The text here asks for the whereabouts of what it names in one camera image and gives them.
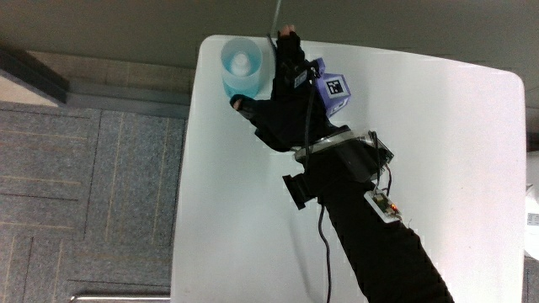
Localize person's right hand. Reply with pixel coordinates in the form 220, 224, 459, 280
229, 24, 352, 153

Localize translucent blue plastic cup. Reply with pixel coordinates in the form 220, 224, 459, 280
220, 36, 264, 100

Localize person's right forearm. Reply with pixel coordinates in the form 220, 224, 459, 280
281, 128, 456, 303

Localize white circuit board module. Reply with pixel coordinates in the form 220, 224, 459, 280
363, 189, 403, 224

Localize metal bar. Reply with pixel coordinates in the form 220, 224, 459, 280
68, 294, 172, 303

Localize black cable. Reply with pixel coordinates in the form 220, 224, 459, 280
317, 204, 333, 303

